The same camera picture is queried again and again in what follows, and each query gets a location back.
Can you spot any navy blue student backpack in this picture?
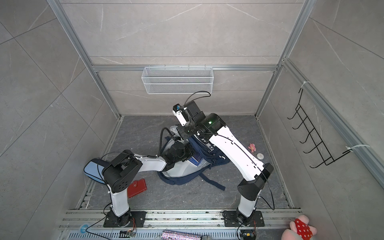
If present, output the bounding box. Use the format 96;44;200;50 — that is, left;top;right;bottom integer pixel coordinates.
154;126;230;191

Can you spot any dark blue book yellow label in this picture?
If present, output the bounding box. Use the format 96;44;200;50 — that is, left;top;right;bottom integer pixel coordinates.
189;153;204;167

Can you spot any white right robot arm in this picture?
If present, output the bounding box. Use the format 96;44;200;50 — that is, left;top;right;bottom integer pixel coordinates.
173;101;274;226

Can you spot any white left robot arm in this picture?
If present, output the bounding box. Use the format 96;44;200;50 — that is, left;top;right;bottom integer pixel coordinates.
102;141;195;228

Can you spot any small pink toy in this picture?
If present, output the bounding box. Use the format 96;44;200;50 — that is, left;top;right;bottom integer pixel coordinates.
248;143;257;153

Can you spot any red wallet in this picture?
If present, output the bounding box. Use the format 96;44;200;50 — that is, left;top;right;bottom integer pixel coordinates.
127;179;147;198

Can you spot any small white round object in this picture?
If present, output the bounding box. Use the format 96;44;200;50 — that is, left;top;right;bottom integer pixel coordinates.
257;153;264;160

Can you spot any purple glitter microphone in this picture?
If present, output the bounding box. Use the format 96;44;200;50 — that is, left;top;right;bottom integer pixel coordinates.
161;230;212;240

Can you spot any pink plush toy red heart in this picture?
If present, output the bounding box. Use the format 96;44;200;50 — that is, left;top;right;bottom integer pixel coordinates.
281;215;318;240

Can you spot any white wire mesh basket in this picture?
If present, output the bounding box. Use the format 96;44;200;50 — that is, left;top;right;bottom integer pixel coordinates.
142;67;214;94

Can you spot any black wall hook rack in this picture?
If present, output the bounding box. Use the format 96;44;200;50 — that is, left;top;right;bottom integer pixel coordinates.
287;89;352;169

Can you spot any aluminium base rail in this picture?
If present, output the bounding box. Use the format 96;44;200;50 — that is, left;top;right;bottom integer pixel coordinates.
58;209;302;240

